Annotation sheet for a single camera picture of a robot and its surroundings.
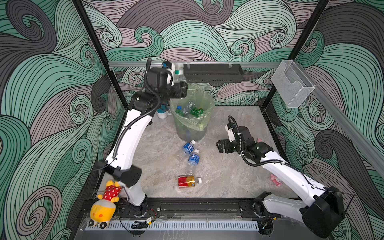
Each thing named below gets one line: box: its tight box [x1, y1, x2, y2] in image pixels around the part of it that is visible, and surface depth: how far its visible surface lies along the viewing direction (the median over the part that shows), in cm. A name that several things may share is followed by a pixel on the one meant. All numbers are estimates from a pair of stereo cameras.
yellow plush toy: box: [88, 180, 122, 229], surface depth 69 cm
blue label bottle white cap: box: [176, 139, 196, 160], surface depth 92 cm
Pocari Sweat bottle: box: [188, 149, 201, 175], surface depth 89 cm
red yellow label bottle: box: [177, 175, 202, 188], surface depth 79 cm
